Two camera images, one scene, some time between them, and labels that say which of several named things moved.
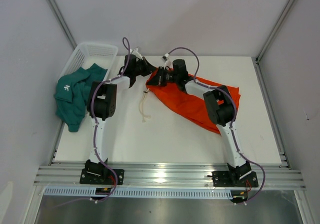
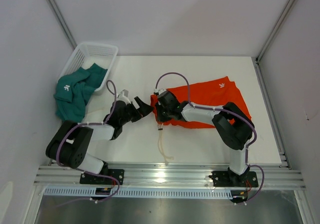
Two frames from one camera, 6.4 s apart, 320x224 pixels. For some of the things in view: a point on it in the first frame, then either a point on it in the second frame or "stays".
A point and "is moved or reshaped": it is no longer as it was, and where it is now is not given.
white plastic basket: (85, 54) stays
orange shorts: (193, 106) is moved or reshaped
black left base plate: (101, 176) stays
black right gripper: (159, 76) -> (160, 117)
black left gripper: (149, 69) -> (143, 110)
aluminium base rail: (269, 176) stays
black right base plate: (234, 179) stays
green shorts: (71, 94) stays
